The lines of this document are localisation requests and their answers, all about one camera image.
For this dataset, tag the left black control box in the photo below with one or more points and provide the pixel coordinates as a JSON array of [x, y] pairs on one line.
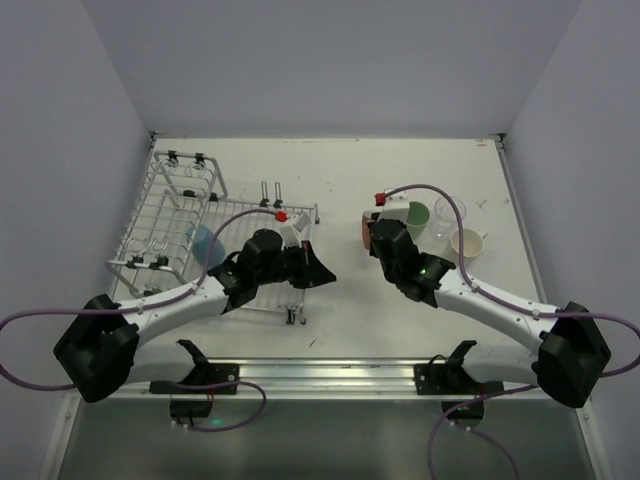
[[188, 409]]

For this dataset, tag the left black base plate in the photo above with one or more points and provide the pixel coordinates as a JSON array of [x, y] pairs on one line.
[[219, 374]]

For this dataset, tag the light green cup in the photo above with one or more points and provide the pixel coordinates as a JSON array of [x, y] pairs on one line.
[[417, 219]]

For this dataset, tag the black control box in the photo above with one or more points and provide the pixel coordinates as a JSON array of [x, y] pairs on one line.
[[188, 409], [467, 416]]

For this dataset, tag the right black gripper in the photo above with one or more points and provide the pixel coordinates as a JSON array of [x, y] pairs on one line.
[[377, 235]]

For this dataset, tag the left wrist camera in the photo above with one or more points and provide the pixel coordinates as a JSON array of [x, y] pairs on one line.
[[292, 229]]

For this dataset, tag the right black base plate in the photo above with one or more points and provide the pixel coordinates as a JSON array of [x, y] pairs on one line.
[[445, 375]]

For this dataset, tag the silver wire dish rack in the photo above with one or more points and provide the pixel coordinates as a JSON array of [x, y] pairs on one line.
[[187, 239]]

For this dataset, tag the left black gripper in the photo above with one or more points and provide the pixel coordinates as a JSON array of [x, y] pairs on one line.
[[305, 265]]

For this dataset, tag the right black control box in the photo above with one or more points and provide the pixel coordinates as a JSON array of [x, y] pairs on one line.
[[467, 416]]

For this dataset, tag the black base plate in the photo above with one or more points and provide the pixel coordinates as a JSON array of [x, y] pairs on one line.
[[445, 375], [219, 374]]

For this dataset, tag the clear glass cup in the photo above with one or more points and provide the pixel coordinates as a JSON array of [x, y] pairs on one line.
[[443, 220]]

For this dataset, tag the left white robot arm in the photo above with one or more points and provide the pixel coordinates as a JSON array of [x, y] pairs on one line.
[[109, 345]]

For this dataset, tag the blue cup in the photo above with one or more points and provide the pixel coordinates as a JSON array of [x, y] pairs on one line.
[[207, 253]]

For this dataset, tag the pink ceramic mug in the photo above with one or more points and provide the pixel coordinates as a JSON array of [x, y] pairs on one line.
[[367, 218]]

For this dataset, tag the aluminium mounting rail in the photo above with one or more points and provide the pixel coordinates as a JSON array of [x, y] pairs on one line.
[[320, 377]]

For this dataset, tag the white ceramic mug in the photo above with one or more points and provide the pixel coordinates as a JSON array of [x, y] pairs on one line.
[[469, 242]]

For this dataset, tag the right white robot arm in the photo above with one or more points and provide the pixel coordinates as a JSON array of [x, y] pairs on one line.
[[560, 350]]

